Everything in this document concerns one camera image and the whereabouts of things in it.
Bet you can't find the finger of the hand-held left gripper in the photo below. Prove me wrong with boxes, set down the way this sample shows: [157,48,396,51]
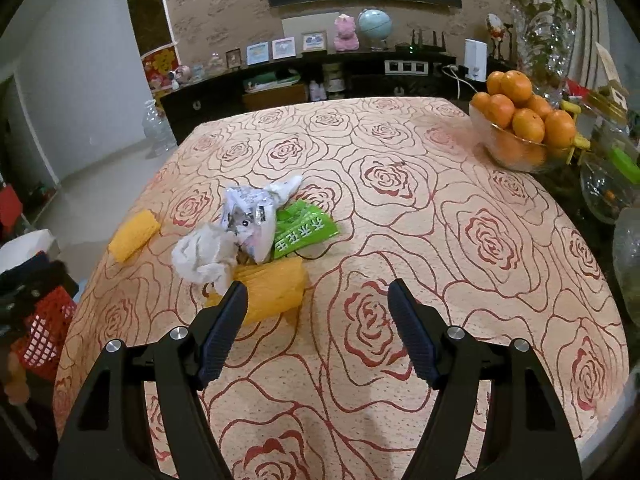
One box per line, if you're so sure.
[15,260,80,311]
[0,251,53,281]

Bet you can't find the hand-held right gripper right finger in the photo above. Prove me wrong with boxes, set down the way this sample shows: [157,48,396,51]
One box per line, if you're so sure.
[387,278,583,480]

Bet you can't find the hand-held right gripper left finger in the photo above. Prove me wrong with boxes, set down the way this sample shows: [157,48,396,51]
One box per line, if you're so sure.
[52,280,249,480]

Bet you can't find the red plastic mesh basket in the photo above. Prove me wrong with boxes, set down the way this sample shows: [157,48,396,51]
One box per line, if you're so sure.
[11,285,77,381]

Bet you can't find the large yellow foam net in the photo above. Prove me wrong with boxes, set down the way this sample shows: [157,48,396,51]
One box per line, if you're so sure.
[204,257,307,325]

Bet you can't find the white tissue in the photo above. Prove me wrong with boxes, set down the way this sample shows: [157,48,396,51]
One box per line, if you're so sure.
[171,222,241,295]

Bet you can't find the small yellow foam net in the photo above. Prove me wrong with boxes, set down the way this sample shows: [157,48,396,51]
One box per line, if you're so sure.
[108,210,162,263]

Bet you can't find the white printed plastic bag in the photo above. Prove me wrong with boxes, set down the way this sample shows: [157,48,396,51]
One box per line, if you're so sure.
[220,175,305,265]

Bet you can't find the green snack wrapper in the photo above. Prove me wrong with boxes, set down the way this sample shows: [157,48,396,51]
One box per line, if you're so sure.
[272,200,341,260]

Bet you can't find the white cushioned bench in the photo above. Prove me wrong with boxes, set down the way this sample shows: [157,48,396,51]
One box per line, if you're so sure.
[0,229,62,273]

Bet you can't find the red chair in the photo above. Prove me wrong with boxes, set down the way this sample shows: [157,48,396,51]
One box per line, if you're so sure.
[0,185,23,233]

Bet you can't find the rose-patterned tablecloth table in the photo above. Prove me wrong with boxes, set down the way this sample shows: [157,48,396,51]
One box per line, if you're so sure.
[52,96,630,480]

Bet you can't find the large clear water bottle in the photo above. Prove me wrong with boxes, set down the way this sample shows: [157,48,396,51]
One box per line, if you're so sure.
[142,100,178,157]

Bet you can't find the glass fruit bowl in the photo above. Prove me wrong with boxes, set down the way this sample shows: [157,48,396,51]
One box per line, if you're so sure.
[468,102,576,173]

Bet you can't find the tall glass jar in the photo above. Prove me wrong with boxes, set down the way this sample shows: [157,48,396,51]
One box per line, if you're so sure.
[612,207,640,311]

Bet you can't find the black television cabinet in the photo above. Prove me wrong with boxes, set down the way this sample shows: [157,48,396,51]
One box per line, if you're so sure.
[159,50,506,146]

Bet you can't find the small white figurine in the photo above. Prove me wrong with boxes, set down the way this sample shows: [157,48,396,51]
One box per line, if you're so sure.
[167,65,193,91]

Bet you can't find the round glass bowl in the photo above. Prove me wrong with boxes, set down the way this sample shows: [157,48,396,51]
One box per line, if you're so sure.
[580,152,636,226]

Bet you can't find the yellow banana bunch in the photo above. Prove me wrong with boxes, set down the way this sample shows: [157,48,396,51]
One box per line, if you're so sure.
[560,100,592,161]

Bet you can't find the green flat box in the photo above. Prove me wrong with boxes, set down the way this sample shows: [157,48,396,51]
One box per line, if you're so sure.
[243,72,301,93]

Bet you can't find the stacked jars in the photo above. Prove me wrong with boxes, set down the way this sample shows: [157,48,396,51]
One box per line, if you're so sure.
[325,67,348,98]

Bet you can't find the white socket panel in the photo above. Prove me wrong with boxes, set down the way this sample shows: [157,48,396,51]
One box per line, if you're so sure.
[384,60,430,77]

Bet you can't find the glass bowl of oranges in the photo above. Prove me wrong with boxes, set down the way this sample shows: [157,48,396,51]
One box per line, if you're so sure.
[470,70,578,166]

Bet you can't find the white upright network box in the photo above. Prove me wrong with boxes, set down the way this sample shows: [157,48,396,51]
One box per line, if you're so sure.
[463,38,488,82]

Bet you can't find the black router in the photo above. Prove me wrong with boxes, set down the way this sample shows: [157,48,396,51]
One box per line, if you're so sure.
[395,30,448,55]

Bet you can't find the glass jar gold lid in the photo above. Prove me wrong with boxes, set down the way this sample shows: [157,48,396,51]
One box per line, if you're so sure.
[582,87,628,126]

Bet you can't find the pink plush toy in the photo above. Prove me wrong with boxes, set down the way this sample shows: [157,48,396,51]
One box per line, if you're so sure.
[334,14,362,52]

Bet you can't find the pale blue globe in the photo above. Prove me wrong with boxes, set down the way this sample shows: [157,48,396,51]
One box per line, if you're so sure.
[358,7,393,52]

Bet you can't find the red white figurine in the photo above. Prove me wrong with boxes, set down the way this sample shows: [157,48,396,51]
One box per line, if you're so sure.
[486,14,513,58]

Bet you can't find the cut glass vase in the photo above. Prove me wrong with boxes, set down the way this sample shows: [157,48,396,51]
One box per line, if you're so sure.
[510,7,576,106]

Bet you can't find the white paper card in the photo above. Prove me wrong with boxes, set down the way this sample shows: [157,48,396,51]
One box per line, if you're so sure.
[595,42,631,91]

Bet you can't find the red yellow wall poster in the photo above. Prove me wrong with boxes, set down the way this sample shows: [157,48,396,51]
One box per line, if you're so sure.
[141,42,180,111]

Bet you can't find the white cable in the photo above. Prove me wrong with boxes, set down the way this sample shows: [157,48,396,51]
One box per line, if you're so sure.
[442,65,473,98]

